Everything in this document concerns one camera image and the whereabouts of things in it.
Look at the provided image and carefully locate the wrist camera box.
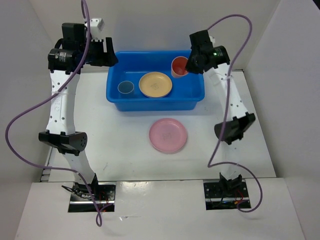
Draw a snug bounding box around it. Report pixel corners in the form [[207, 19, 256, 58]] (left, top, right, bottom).
[[85, 18, 105, 36], [209, 35, 216, 44]]

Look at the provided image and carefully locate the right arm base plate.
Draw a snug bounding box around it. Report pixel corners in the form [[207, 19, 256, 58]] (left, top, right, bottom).
[[203, 180, 251, 211]]

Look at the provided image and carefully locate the pink plastic plate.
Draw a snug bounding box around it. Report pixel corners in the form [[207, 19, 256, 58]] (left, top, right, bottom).
[[148, 118, 188, 154]]

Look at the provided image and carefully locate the yellow plastic plate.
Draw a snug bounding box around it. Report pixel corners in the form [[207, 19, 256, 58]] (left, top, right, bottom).
[[138, 72, 173, 98]]

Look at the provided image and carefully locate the blue plastic bin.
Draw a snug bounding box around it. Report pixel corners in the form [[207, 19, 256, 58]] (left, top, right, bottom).
[[106, 50, 205, 112]]

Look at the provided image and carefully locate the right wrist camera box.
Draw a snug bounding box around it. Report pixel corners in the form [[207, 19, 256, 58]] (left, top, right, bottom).
[[209, 35, 216, 44]]

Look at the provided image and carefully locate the blue plastic cup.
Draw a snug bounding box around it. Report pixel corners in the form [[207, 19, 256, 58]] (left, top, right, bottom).
[[117, 80, 135, 99]]

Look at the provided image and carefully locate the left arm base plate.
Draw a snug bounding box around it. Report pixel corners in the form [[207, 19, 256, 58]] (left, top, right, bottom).
[[62, 182, 116, 213]]

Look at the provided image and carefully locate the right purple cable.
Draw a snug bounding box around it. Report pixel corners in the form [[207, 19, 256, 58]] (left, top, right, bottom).
[[207, 15, 264, 213]]

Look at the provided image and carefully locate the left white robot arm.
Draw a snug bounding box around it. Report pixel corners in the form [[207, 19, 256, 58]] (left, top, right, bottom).
[[38, 18, 118, 200]]

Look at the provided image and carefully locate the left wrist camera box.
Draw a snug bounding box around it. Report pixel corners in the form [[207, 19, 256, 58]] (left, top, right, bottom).
[[85, 18, 105, 36]]

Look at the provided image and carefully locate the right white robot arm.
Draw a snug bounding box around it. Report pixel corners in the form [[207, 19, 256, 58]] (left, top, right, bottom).
[[185, 30, 256, 153]]

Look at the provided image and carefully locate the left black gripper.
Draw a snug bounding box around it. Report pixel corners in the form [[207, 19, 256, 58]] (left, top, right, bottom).
[[79, 36, 118, 67]]

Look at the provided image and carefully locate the orange plastic cup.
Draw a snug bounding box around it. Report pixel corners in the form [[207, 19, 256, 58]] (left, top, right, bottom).
[[171, 56, 188, 78]]

